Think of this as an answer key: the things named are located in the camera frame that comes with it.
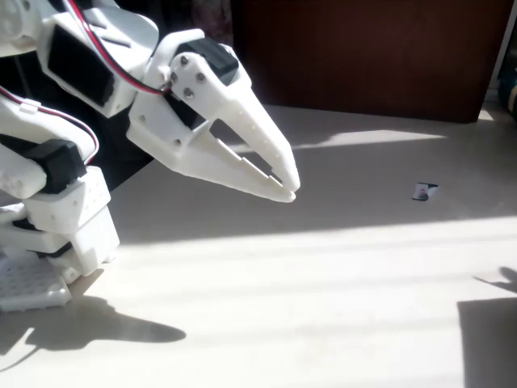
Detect white perforated base plate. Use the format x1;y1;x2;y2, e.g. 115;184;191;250
0;248;74;313

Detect red white black servo cable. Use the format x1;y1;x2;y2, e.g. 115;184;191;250
64;0;174;97
0;85;101;166

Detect teal object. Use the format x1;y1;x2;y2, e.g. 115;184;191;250
497;60;517;108

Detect green white label card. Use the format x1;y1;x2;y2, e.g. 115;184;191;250
411;182;440;203

